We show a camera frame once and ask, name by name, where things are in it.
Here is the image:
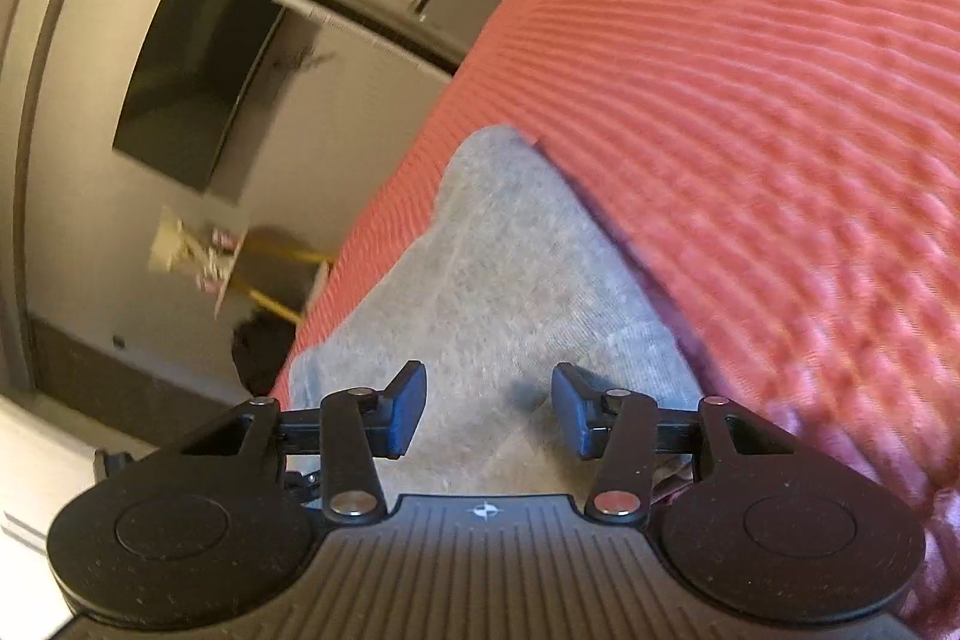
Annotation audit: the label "yellow-legged side table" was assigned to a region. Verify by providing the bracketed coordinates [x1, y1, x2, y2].
[214, 224, 335, 320]

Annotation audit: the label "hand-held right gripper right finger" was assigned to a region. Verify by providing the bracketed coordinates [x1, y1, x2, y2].
[551, 364, 797, 525]

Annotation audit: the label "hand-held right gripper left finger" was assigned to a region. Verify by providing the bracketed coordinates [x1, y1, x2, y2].
[178, 361, 429, 525]

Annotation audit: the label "black wall television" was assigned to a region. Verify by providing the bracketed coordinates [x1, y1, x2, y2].
[112, 0, 291, 200]

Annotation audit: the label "pink ribbed blanket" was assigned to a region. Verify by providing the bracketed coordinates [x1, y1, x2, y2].
[268, 0, 960, 640]

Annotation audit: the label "black cloth pile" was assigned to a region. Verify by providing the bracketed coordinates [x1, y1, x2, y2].
[230, 308, 302, 392]

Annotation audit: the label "dark textured panel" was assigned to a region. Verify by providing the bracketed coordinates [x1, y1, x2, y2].
[28, 316, 252, 447]

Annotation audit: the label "grey pants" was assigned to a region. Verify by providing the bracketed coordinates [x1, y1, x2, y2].
[289, 124, 707, 500]

